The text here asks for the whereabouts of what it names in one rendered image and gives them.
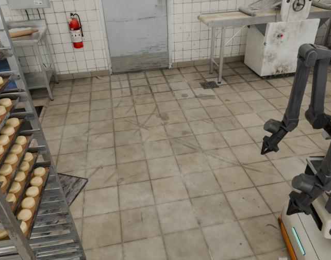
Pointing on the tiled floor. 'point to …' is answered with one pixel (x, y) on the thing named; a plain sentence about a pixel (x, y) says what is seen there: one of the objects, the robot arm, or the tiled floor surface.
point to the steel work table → (32, 81)
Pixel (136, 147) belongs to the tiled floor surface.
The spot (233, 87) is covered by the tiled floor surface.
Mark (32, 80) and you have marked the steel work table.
